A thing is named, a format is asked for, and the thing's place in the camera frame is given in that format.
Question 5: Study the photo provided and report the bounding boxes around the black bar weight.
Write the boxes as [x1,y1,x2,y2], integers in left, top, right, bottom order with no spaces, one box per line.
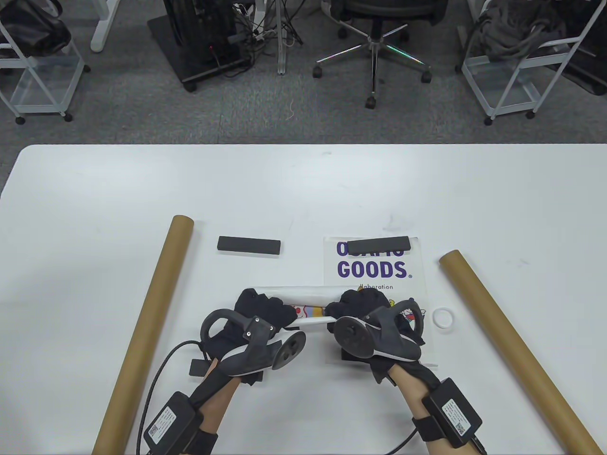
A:
[348,236,411,254]
[217,236,281,257]
[340,348,375,365]
[190,359,264,387]

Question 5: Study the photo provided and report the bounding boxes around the black wheeled platform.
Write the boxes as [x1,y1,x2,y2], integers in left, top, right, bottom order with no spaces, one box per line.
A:
[147,17,254,93]

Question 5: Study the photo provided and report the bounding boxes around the black office chair chrome base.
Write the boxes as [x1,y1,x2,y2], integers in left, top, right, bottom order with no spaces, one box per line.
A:
[313,0,451,109]

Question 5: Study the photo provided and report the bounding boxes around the black shoulder bag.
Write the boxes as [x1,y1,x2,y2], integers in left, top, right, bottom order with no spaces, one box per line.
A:
[0,0,72,58]

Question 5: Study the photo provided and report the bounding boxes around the colourful cartoon animal poster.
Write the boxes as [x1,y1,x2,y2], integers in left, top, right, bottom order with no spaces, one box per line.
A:
[254,285,342,328]

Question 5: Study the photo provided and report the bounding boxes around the grey crumpled cloth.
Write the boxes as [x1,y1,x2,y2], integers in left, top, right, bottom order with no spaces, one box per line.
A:
[474,0,570,60]

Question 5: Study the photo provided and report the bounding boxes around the person's left hand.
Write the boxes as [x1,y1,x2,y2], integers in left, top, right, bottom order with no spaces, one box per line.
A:
[201,288,297,388]

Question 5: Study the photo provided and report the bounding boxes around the white wheeled cart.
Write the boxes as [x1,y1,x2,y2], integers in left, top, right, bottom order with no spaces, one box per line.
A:
[0,19,92,125]
[456,0,607,126]

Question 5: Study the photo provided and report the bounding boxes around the grey white hand controller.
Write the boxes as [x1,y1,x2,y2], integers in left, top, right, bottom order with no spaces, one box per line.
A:
[200,309,307,377]
[334,298,427,363]

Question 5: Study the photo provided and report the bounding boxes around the person's right hand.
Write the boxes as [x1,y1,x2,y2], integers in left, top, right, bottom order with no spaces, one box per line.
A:
[324,288,440,391]

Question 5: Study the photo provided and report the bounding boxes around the black wrist strap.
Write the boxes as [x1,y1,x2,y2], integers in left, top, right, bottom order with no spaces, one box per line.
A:
[412,416,444,444]
[187,424,219,455]

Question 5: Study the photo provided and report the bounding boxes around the black wrist sensor box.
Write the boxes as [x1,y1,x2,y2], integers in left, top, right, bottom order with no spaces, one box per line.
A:
[143,391,203,448]
[422,377,483,448]

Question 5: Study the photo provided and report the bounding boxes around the person's right forearm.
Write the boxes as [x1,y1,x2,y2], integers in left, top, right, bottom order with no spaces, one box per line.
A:
[389,365,470,455]

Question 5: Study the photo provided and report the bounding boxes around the white desk leg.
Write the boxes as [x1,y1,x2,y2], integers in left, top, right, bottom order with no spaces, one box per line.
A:
[90,0,123,54]

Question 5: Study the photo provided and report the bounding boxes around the brown cardboard mailing tube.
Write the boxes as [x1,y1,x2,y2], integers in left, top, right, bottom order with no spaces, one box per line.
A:
[92,215,195,455]
[439,250,603,455]

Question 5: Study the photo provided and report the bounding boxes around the white cable channel post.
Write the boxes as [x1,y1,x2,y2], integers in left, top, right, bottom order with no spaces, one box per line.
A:
[276,0,288,75]

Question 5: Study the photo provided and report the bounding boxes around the tangle of black cables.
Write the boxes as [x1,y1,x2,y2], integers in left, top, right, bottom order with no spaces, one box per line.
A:
[232,0,304,48]

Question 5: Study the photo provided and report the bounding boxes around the person's left forearm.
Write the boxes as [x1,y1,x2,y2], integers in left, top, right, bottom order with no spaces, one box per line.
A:
[190,374,242,455]

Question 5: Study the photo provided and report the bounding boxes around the large black bag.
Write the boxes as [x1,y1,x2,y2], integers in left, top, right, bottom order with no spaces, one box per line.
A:
[545,0,607,95]

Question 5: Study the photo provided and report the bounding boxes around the black computer tower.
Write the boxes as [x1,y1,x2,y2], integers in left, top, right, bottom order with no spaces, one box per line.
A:
[163,0,238,48]

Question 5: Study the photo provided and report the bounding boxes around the white poster purple lettering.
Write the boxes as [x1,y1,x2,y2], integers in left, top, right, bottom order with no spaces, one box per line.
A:
[323,236,427,365]

